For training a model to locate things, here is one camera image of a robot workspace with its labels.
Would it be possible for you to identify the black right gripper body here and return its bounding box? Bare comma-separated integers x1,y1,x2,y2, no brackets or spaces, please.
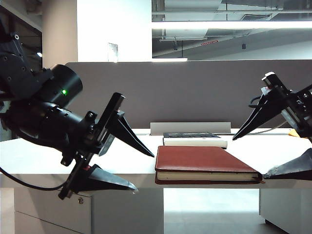
262,72,312,142

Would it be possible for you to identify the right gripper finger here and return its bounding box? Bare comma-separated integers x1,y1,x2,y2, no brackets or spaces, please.
263,148,312,181
233,91,291,141

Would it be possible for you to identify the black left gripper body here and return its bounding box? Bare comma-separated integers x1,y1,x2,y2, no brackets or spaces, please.
58,92,126,200

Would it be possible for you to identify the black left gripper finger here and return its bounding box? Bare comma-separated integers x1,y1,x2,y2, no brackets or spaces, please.
107,111,155,158
73,163,139,195

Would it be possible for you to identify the red leather-cover book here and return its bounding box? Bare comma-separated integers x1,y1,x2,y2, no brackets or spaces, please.
155,145,265,185

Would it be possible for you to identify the black and white book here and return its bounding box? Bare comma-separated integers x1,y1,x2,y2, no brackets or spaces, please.
162,132,229,150

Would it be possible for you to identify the white plain cabinet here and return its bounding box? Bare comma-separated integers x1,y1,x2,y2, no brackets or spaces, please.
258,189,312,234

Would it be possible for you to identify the white drawer cabinet with lock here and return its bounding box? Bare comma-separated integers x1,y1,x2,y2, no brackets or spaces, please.
14,187,164,234

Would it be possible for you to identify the gray desk divider panel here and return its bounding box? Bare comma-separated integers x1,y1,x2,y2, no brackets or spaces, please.
65,60,312,129

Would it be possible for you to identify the long ceiling light strip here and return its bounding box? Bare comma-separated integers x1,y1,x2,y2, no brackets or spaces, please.
151,21,312,30

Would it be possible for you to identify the black right gripper cable loop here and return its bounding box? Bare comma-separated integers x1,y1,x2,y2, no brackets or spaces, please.
248,96,264,109

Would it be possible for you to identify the gray cable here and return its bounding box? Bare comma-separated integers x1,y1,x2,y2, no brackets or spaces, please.
213,121,288,135

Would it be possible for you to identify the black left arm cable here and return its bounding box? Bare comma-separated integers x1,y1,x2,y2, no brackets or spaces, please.
0,167,68,191

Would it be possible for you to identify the white cable tray flap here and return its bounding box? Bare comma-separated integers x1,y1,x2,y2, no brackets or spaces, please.
150,122,232,136

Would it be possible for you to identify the metal wall plate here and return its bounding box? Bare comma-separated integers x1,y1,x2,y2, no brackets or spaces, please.
107,42,119,63

